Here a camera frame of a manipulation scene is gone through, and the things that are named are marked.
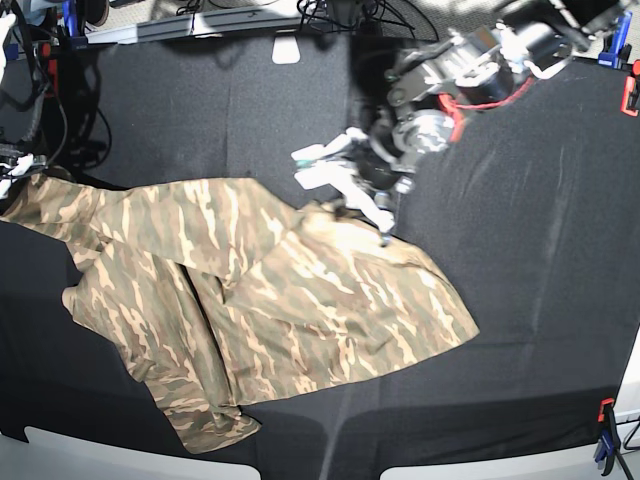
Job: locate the orange blue clamp near right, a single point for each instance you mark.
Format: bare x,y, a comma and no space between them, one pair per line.
608,439

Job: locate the black table cloth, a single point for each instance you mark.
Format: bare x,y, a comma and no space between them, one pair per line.
533,215

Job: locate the white tape patch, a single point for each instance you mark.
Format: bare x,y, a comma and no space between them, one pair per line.
285,50

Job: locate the orange clamp far right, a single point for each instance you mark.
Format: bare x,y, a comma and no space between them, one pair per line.
630,97

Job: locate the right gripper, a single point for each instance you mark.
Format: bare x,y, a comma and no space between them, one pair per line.
16,165

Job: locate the blue clamp top left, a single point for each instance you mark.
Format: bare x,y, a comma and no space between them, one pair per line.
73,21

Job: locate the blue clamp top right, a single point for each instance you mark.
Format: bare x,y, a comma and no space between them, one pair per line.
616,50

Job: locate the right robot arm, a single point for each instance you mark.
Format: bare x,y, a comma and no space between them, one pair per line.
17,46

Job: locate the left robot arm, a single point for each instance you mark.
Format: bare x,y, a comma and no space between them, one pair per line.
433,89

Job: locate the orange clamp far left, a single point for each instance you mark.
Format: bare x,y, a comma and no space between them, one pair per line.
46,65

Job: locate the camouflage t-shirt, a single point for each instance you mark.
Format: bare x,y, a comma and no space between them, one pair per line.
218,295

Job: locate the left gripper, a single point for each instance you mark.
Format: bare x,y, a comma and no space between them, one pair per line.
350,158

